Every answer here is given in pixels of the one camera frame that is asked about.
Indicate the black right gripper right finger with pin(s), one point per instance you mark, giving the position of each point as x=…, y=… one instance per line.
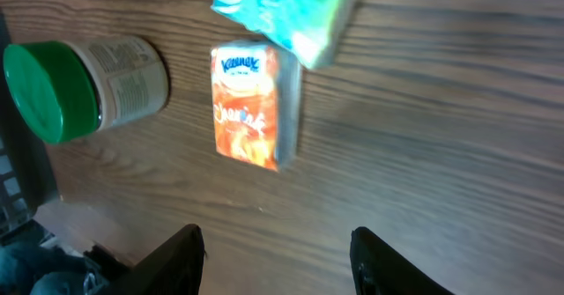
x=378, y=269

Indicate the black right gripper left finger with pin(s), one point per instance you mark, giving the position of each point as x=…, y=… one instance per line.
x=174, y=268

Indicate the orange tissue pack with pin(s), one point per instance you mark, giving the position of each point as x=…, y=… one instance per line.
x=256, y=97

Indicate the teal tissue pack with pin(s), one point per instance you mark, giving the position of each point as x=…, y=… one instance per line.
x=310, y=29

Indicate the grey plastic basket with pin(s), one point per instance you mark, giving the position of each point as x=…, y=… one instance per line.
x=27, y=181

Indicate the green lid jar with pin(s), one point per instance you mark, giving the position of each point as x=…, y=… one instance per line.
x=69, y=89

